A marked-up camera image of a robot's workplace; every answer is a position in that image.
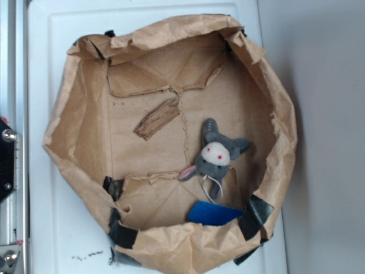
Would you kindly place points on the brown wood chip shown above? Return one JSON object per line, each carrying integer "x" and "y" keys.
{"x": 158, "y": 118}

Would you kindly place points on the brown paper bag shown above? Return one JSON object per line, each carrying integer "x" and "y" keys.
{"x": 130, "y": 185}

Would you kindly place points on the grey plush mouse toy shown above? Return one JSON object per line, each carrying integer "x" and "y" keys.
{"x": 213, "y": 162}

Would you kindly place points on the blue sponge piece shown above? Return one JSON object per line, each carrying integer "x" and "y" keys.
{"x": 213, "y": 214}

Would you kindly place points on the white plastic tray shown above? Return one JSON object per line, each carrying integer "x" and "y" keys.
{"x": 65, "y": 238}

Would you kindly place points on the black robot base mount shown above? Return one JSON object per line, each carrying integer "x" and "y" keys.
{"x": 7, "y": 164}

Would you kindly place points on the aluminium frame rail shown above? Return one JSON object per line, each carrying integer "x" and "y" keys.
{"x": 15, "y": 235}

